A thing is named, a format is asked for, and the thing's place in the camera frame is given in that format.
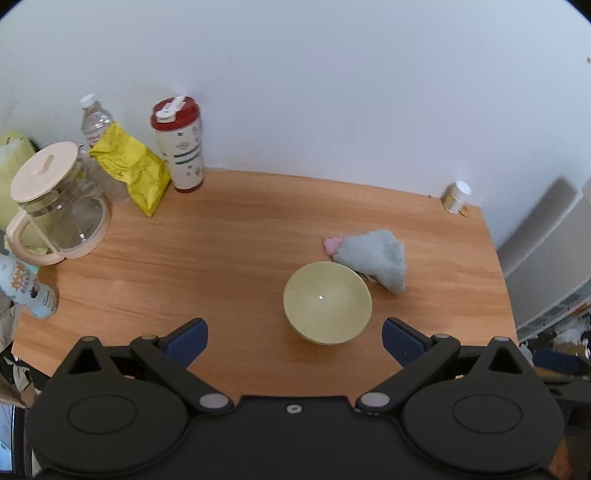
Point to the red lid travel tumbler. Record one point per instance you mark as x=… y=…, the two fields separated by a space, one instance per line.
x=177 y=125

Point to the yellow round token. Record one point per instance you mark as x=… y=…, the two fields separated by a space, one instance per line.
x=464 y=211

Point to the yellow crumpled snack bag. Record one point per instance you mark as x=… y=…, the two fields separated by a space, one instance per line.
x=127 y=160

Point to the white cabinet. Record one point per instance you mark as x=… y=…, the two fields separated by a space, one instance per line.
x=546 y=262

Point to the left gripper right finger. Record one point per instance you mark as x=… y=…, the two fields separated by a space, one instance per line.
x=422 y=358

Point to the small white gold jar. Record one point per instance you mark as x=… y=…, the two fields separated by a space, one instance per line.
x=455 y=196

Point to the pale green bowl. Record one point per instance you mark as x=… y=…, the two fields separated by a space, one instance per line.
x=327 y=303

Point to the glass pitcher cream lid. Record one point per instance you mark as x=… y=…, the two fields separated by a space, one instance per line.
x=61 y=212

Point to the small white spray bottle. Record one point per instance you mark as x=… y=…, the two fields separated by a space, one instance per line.
x=20 y=284

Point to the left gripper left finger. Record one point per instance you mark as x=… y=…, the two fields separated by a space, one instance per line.
x=166 y=359

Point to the clear plastic water bottle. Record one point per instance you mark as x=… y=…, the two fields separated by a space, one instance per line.
x=95 y=121

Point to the grey fluffy cloth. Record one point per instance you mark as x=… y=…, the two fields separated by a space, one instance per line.
x=377 y=255

